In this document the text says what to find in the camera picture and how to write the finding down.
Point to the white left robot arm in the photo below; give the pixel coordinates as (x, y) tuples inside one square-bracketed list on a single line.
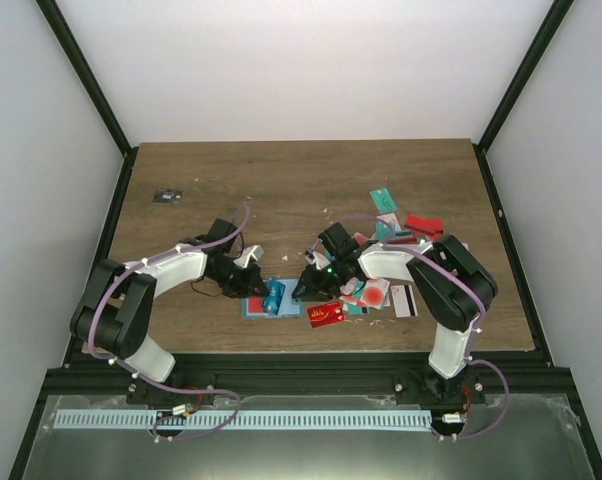
[(114, 312)]

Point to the white card red circle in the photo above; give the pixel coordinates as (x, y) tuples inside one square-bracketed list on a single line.
[(372, 294)]

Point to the black frame post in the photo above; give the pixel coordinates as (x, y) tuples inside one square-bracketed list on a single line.
[(541, 41), (73, 52)]

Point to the light blue slotted cable duct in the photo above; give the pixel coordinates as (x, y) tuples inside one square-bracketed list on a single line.
[(404, 420)]

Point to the blue card holder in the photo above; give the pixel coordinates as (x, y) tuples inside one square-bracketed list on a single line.
[(290, 308)]

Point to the red card far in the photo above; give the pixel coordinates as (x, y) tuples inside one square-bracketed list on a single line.
[(428, 227)]

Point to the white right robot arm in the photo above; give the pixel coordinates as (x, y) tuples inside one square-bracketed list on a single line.
[(455, 287)]

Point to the red VIP card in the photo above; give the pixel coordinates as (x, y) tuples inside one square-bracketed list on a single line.
[(325, 314)]

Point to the white card black stripe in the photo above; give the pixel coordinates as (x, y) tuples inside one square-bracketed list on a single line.
[(403, 301)]

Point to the black left frame post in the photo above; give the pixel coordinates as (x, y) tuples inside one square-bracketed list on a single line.
[(73, 52)]

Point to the black right frame post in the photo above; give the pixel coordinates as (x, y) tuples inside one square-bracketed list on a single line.
[(541, 41)]

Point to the black VIP card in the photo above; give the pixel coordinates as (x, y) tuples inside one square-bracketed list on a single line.
[(166, 196)]

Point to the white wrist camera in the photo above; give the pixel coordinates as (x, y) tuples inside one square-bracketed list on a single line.
[(317, 259), (249, 255)]

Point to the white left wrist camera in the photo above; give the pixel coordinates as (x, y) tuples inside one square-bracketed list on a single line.
[(249, 255)]

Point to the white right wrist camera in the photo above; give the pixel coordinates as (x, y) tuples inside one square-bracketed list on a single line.
[(317, 259)]

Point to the teal card far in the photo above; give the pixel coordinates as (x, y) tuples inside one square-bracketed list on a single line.
[(383, 200)]

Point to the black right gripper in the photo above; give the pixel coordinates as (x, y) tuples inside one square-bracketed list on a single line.
[(314, 288)]

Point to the red card black stripe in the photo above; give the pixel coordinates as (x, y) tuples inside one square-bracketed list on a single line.
[(254, 308)]

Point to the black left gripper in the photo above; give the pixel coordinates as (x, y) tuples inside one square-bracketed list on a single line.
[(247, 289)]

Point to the blue card front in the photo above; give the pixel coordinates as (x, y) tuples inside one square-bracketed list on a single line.
[(272, 302)]

